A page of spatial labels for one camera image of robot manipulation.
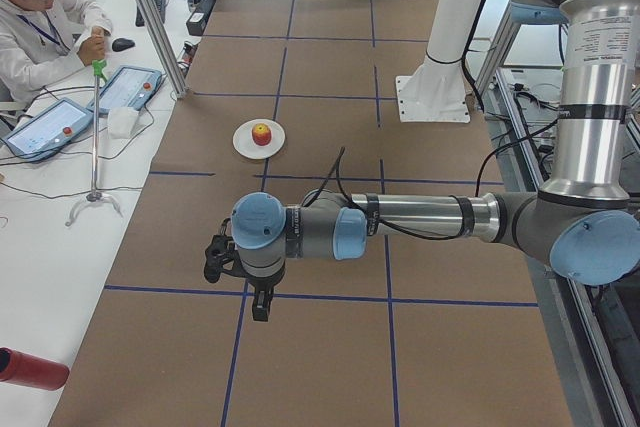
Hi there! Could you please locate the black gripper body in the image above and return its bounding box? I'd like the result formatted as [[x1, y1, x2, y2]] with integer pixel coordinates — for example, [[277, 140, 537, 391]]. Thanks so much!
[[249, 277, 278, 305]]

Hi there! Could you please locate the red yellow apple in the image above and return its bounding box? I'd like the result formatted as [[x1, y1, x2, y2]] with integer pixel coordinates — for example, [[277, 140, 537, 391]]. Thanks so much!
[[251, 123, 272, 146]]

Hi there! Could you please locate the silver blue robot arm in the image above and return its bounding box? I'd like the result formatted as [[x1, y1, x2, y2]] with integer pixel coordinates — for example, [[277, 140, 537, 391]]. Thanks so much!
[[205, 0, 639, 321]]

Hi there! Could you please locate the white round plate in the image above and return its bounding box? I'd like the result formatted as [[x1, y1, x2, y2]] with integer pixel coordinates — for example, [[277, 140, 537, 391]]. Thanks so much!
[[232, 119, 286, 160]]

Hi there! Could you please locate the white crumpled tissue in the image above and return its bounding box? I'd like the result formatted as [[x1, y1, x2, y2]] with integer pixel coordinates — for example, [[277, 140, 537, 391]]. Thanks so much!
[[107, 106, 139, 139]]

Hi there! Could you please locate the blue teach pendant far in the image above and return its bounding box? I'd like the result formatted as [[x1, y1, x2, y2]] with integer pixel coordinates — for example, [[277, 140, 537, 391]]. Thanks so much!
[[99, 65, 162, 115]]

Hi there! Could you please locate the blue teach pendant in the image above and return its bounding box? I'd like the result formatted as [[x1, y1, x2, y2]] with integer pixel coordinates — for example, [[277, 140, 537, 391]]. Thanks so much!
[[99, 65, 162, 115], [2, 98, 93, 162]]

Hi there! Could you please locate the red cylinder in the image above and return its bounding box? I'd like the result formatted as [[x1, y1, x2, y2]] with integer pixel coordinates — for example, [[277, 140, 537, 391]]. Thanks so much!
[[1, 347, 70, 391]]

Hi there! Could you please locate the blue teach pendant near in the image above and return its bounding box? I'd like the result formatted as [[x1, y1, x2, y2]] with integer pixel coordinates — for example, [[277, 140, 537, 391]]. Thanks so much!
[[2, 98, 93, 162]]

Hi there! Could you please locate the silver grabber stick tool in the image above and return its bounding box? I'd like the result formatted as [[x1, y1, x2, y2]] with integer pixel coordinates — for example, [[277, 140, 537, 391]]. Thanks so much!
[[65, 58, 122, 227]]

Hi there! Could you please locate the black computer mouse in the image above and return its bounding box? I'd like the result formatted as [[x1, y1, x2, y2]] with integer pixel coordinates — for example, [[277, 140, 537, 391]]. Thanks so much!
[[111, 37, 136, 52]]

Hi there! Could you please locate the person in white hoodie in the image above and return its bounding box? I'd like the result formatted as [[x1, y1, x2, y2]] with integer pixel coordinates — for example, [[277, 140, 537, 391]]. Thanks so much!
[[1, 0, 112, 103]]

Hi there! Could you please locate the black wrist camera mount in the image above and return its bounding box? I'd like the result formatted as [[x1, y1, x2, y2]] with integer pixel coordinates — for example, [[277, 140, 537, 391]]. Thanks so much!
[[204, 218, 244, 283]]

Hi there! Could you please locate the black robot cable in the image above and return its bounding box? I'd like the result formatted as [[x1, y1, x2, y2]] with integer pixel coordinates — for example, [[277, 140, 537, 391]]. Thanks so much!
[[299, 146, 481, 240]]

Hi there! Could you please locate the white camera stand column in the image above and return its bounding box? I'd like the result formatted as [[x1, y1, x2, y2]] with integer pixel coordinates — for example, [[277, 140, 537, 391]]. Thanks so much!
[[396, 0, 471, 123]]

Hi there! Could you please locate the aluminium frame post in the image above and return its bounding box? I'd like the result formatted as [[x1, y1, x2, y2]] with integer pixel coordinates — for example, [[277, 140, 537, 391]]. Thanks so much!
[[135, 0, 187, 99]]

